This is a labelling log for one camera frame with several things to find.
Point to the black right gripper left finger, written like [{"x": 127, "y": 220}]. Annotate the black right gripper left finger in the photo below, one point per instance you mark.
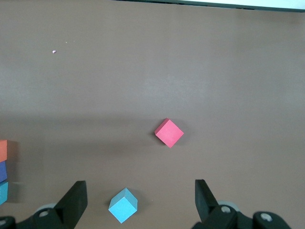
[{"x": 71, "y": 205}]

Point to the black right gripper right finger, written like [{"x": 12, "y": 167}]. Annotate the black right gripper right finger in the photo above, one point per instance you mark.
[{"x": 205, "y": 205}]

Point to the light blue foam cube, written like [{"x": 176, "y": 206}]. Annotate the light blue foam cube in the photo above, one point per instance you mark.
[
  {"x": 3, "y": 193},
  {"x": 122, "y": 207}
]

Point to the purple foam cube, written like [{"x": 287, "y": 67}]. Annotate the purple foam cube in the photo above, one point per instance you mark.
[{"x": 3, "y": 170}]

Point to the orange foam cube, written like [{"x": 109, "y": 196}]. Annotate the orange foam cube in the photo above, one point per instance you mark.
[{"x": 3, "y": 150}]

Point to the red foam cube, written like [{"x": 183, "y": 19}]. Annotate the red foam cube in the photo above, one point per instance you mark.
[{"x": 169, "y": 133}]

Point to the white table frame rail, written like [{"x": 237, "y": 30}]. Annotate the white table frame rail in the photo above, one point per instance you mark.
[{"x": 262, "y": 3}]

